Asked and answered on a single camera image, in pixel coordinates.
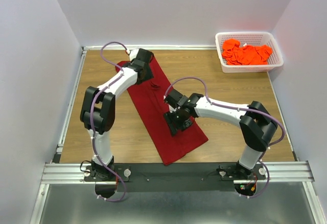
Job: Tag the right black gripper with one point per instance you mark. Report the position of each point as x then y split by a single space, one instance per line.
171 124

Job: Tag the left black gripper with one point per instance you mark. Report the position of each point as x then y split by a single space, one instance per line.
148 74

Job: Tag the dark red t-shirt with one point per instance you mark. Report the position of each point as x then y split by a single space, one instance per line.
148 99

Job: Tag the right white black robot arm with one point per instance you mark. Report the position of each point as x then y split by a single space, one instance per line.
256 124

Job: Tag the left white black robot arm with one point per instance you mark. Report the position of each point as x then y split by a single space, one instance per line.
98 110

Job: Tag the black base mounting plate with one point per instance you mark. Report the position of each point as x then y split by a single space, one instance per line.
156 177

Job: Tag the orange t-shirt in basket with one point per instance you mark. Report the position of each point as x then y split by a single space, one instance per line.
235 54

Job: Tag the white plastic laundry basket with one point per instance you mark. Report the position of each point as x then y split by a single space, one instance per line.
250 38

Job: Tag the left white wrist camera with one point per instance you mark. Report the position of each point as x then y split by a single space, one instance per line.
132 53

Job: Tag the aluminium back rail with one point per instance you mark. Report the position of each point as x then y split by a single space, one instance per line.
149 47

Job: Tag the aluminium rail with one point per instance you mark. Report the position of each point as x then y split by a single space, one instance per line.
282 118
62 136
149 47
278 172

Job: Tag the aluminium left side rail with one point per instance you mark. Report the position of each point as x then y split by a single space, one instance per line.
62 136

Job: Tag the aluminium right side rail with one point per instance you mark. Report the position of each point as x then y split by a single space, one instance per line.
282 118

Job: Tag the aluminium front rail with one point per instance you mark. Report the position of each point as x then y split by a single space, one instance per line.
278 172

